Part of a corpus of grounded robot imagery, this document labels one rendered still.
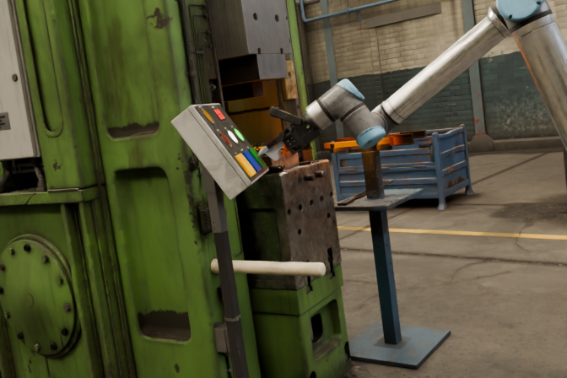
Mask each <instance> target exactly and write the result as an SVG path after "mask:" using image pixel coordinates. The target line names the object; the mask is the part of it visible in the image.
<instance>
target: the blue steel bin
mask: <svg viewBox="0 0 567 378"><path fill-rule="evenodd" d="M425 136H427V137H426V138H414V139H413V142H414V144H411V145H399V146H394V145H392V150H381V151H380V158H381V172H382V179H383V181H386V180H388V181H391V180H394V182H392V183H390V184H388V185H386V186H384V190H387V189H414V188H423V189H424V193H422V194H420V195H418V196H416V197H414V198H412V199H425V198H439V206H438V208H437V209H436V210H445V209H447V206H446V197H447V196H449V195H451V194H452V193H454V192H456V191H458V190H460V189H462V188H463V187H466V190H465V194H464V195H472V194H474V192H473V189H472V184H471V176H470V167H469V159H468V151H467V135H466V127H465V125H464V124H461V125H460V126H459V127H456V128H447V129H437V130H428V131H426V132H425ZM361 153H363V152H358V153H349V152H348V149H346V150H343V151H340V152H336V153H333V154H332V165H333V172H334V179H335V186H336V193H337V201H338V202H340V201H342V200H344V199H346V198H348V197H352V196H354V195H356V194H359V193H361V192H363V191H365V190H366V188H365V175H364V168H363V160H362V154H361Z"/></svg>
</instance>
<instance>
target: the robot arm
mask: <svg viewBox="0 0 567 378"><path fill-rule="evenodd" d="M506 37H514V39H515V41H516V44H517V45H518V47H519V50H520V52H521V54H522V56H523V58H524V60H525V63H526V65H527V67H528V69H529V71H530V74H531V75H532V78H533V80H534V82H535V84H536V86H537V89H538V91H539V93H540V95H541V97H542V99H543V102H544V104H545V105H546V107H547V110H548V113H549V115H550V116H551V118H552V121H553V124H554V125H555V127H556V129H557V131H558V134H559V136H560V138H561V140H562V142H563V145H564V147H565V149H566V151H567V45H566V43H565V41H564V38H563V36H562V35H561V32H560V30H559V27H558V26H557V24H556V22H555V19H554V14H553V12H552V10H551V8H550V6H549V4H548V1H547V0H496V2H495V3H494V4H493V5H492V6H491V7H489V14H488V16H487V17H486V18H484V19H483V20H482V21H481V22H479V23H478V24H477V25H476V26H474V27H473V28H472V29H471V30H469V31H468V32H467V33H466V34H465V35H464V36H463V37H462V38H461V39H459V40H458V41H457V42H456V43H454V44H453V45H452V46H451V47H449V48H448V49H447V50H446V51H444V52H443V53H442V54H441V55H440V56H438V57H437V58H436V59H435V60H434V61H433V62H432V63H431V64H429V65H428V66H427V67H426V68H424V69H423V70H422V71H421V72H420V73H418V74H417V75H416V76H415V77H413V78H412V79H411V80H410V81H408V82H407V83H406V84H405V85H403V86H402V87H401V88H400V89H399V90H398V91H397V92H396V93H395V94H393V95H392V96H391V97H390V98H388V99H387V100H386V101H383V102H382V103H381V104H380V105H378V106H377V107H376V108H375V109H374V110H373V111H372V112H370V111H369V109H368V108H367V107H366V105H365V104H364V103H363V101H362V100H364V99H365V98H364V96H363V95H362V94H361V93H360V92H359V91H358V90H357V89H356V88H355V87H354V86H353V84H352V83H351V82H350V81H349V80H348V79H343V80H342V81H340V82H339V83H338V84H336V85H335V86H333V87H332V88H331V89H329V90H328V91H327V92H326V93H325V94H323V95H322V96H321V97H319V98H318V99H317V100H315V101H314V102H312V103H311V104H310V105H308V106H307V107H306V108H305V109H306V112H305V113H303V115H304V117H305V119H306V121H304V119H303V118H301V117H298V116H295V115H293V114H290V113H288V112H286V111H282V110H281V109H280V108H279V107H277V106H274V107H270V109H269V111H268V114H269V115H270V116H272V117H273V118H280V119H282V120H285V121H287V122H291V124H290V126H289V127H287V128H286V129H284V130H283V131H282V132H281V133H280V134H279V136H277V137H276V138H275V139H274V140H273V141H272V142H270V143H269V144H268V145H266V146H265V147H264V148H262V149H261V150H260V151H259V153H258V156H257V157H258V158H259V157H260V156H262V155H263V154H266V155H267V156H268V157H270V158H271V159H273V160H274V161H277V160H279V159H280V158H281V154H280V149H281V148H283V147H284V145H286V146H285V147H286V148H287V149H288V151H290V152H291V154H292V155H294V154H296V153H297V152H299V151H300V150H301V149H302V148H303V147H304V146H306V145H307V144H308V143H310V142H311V141H312V140H314V139H315V138H317V137H318V136H319V135H321V134H322V132H321V131H320V129H321V130H324V129H325V128H327V127H328V126H330V125H331V124H332V123H333V122H335V121H336V120H337V119H339V120H340V121H341V122H342V123H343V125H344V126H345V127H346V128H347V130H348V131H349V133H350V134H351V135H352V137H353V138H354V140H355V141H356V143H357V144H358V145H359V146H360V147H361V148H362V149H368V148H371V147H372V146H374V145H376V144H377V143H379V142H380V141H381V140H382V139H383V138H384V137H385V136H387V135H389V134H390V133H391V132H392V130H393V129H394V128H395V127H396V126H398V125H399V124H400V123H401V122H402V121H403V120H404V119H405V118H407V117H408V116H409V115H411V114H412V113H413V112H414V111H416V110H417V109H418V108H419V107H420V106H421V105H423V104H424V103H425V102H426V101H428V100H429V99H430V98H431V97H433V96H434V95H435V94H437V93H438V92H439V91H440V90H442V89H443V88H444V87H445V86H446V85H447V84H449V83H450V82H451V81H452V80H454V79H455V78H456V77H458V76H459V75H460V74H461V73H463V72H464V71H465V70H466V69H468V68H469V67H470V66H472V65H473V64H474V63H475V62H476V61H477V60H478V59H480V58H481V57H482V56H484V55H485V54H486V53H487V52H489V51H490V50H491V49H493V48H494V47H495V46H497V45H498V44H499V43H500V42H501V41H502V40H503V39H504V38H506ZM308 125H309V126H310V127H309V128H308ZM281 140H283V141H281ZM277 143H278V144H277ZM276 144H277V145H276ZM275 145H276V146H275Z"/></svg>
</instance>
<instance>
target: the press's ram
mask: <svg viewBox="0 0 567 378"><path fill-rule="evenodd" d="M209 2H210V8H211V14H212V20H213V31H214V37H215V43H216V49H217V55H218V61H219V62H220V61H224V60H229V59H234V58H238V57H247V56H251V55H256V54H284V55H288V54H291V51H290V45H289V32H288V26H287V19H286V13H285V6H284V0H209Z"/></svg>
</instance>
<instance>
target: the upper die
mask: <svg viewBox="0 0 567 378"><path fill-rule="evenodd" d="M219 72H220V78H221V84H222V87H225V86H230V85H237V84H246V83H251V82H265V81H270V80H275V79H281V78H287V77H288V74H287V68H286V61H285V55H284V54H256V55H251V56H247V57H238V58H234V59H229V60H224V61H220V62H219Z"/></svg>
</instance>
